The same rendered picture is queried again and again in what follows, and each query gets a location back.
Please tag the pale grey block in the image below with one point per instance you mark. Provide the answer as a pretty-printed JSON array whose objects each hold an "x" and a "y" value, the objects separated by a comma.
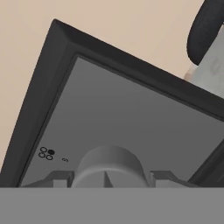
[{"x": 211, "y": 74}]

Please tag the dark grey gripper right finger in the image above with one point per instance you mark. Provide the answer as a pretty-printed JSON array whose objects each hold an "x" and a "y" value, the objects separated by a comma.
[{"x": 163, "y": 179}]

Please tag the grey round stove knob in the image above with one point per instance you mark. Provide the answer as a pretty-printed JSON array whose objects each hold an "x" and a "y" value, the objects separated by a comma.
[{"x": 110, "y": 163}]

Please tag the dark grey stove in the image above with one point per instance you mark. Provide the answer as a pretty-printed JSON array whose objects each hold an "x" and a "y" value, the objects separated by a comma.
[{"x": 122, "y": 110}]

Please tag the black rounded object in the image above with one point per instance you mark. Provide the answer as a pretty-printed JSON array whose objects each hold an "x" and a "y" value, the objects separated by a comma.
[{"x": 204, "y": 29}]

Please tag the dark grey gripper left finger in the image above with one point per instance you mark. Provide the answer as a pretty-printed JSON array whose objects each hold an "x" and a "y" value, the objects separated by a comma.
[{"x": 58, "y": 178}]

